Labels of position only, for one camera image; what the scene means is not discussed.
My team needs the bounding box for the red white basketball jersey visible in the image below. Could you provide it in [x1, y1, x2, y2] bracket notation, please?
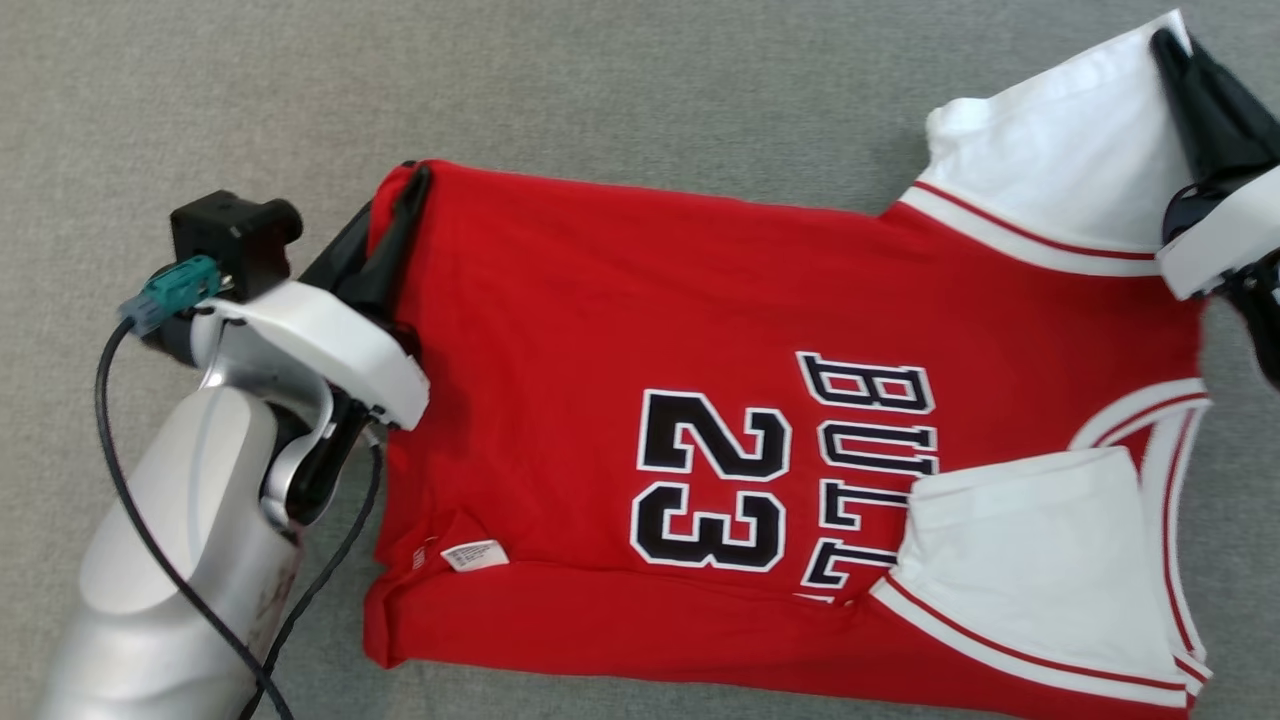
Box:
[362, 10, 1216, 720]

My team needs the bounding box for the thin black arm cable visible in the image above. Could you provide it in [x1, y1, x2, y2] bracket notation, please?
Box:
[240, 430, 387, 720]

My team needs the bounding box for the black cable with teal plug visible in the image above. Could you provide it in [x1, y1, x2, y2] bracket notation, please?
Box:
[95, 255, 297, 720]

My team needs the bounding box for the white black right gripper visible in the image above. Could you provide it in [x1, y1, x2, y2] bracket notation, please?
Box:
[1150, 28, 1280, 301]

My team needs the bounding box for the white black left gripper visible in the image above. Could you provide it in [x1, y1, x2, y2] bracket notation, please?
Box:
[195, 163, 433, 432]

